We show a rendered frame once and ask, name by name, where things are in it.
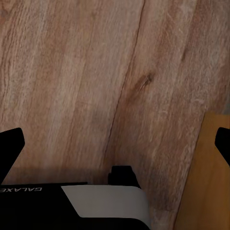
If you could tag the door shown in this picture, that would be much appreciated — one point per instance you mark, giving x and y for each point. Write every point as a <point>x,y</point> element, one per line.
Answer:
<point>205,203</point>

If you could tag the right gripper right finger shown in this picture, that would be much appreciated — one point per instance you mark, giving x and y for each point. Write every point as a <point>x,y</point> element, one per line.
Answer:
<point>222,142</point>

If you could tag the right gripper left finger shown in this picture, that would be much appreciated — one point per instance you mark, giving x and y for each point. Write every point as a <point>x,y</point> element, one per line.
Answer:
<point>11,144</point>

